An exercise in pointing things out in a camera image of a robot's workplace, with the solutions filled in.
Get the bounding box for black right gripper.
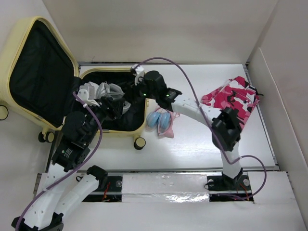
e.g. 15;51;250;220
123;75;159;104

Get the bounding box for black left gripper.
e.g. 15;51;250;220
85;95;125;143

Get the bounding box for pink blue cat-ear headphones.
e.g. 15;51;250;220
146;106;180;139

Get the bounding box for pale yellow hard-shell suitcase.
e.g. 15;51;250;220
0;16;134;143

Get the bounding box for pink camouflage garment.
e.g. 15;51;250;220
201;76;263;128

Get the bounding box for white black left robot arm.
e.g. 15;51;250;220
12;97;125;231

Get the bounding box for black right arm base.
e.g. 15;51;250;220
204;175;254;202

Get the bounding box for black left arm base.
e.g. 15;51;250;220
82;176;123;203

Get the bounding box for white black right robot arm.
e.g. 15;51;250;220
131;67;243;191

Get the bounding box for silver foil tape strip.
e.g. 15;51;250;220
121;173;209;203

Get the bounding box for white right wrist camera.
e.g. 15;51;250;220
130;64;145;86

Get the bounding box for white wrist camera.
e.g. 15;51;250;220
130;64;145;86
77;82;100;106

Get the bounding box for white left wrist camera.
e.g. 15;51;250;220
77;82;100;106

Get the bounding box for aluminium front rail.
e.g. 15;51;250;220
51;167;280;174

